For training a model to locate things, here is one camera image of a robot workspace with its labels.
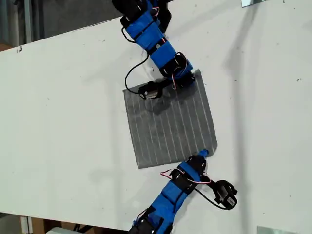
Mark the grey striped square towel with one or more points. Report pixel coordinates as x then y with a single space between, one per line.
170 126

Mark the white plastic container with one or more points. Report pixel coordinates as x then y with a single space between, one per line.
58 231

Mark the brown cardboard box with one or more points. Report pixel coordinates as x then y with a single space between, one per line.
37 226

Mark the camera black stalk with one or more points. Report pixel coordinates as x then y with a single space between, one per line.
167 84
212 185

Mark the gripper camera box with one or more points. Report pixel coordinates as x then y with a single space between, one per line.
150 91
226 195

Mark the grey metal post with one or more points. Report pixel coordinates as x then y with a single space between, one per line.
28 22

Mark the white metal post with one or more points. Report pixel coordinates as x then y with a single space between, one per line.
26 225

